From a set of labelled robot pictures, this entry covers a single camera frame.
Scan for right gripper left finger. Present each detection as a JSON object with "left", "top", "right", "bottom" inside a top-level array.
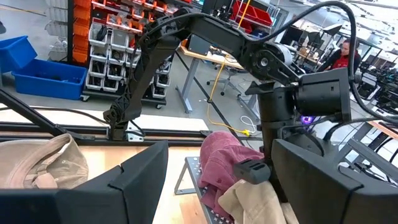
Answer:
[{"left": 0, "top": 140, "right": 169, "bottom": 224}]

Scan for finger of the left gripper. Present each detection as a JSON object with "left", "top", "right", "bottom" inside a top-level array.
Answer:
[{"left": 233, "top": 159, "right": 272, "bottom": 185}]

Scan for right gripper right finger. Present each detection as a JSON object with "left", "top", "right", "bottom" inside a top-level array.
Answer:
[{"left": 271, "top": 138, "right": 398, "bottom": 224}]

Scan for khaki baseball cap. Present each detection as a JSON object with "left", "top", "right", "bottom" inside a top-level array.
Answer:
[
  {"left": 217, "top": 179, "right": 299, "bottom": 224},
  {"left": 0, "top": 133, "right": 90, "bottom": 190}
]

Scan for maroon baseball cap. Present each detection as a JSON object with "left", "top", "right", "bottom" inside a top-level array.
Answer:
[{"left": 197, "top": 130, "right": 265, "bottom": 222}]

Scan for grey office chair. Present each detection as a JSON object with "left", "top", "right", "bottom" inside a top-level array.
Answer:
[{"left": 206, "top": 67, "right": 244, "bottom": 97}]

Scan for grey perforated metal stand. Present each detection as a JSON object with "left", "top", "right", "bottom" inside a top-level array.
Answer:
[{"left": 174, "top": 156, "right": 237, "bottom": 224}]

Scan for person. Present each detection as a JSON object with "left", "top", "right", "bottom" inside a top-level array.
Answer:
[{"left": 317, "top": 39, "right": 363, "bottom": 73}]

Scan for wooden desk grey legs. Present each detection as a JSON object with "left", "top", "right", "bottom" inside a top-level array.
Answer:
[{"left": 175, "top": 43, "right": 261, "bottom": 114}]

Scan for shelf with red bins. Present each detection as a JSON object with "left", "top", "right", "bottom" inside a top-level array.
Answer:
[{"left": 229, "top": 0, "right": 280, "bottom": 35}]

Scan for large blue plastic bin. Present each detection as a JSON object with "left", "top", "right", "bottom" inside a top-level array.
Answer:
[{"left": 11, "top": 58, "right": 88, "bottom": 101}]

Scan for storage rack with bins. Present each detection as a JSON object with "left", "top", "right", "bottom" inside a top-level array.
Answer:
[{"left": 67, "top": 0, "right": 193, "bottom": 110}]

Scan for small blue plastic bin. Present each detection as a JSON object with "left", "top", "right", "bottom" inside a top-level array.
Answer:
[{"left": 0, "top": 35, "right": 38, "bottom": 74}]

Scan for white floor cable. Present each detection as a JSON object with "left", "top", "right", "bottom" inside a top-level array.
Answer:
[{"left": 239, "top": 114, "right": 257, "bottom": 134}]

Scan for yellow extension cord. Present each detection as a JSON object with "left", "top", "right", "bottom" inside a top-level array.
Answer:
[{"left": 207, "top": 0, "right": 252, "bottom": 138}]

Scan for black aluminium table frame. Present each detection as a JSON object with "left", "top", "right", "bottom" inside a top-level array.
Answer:
[{"left": 0, "top": 88, "right": 265, "bottom": 147}]

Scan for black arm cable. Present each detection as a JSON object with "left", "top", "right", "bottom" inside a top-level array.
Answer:
[{"left": 257, "top": 1, "right": 398, "bottom": 125}]

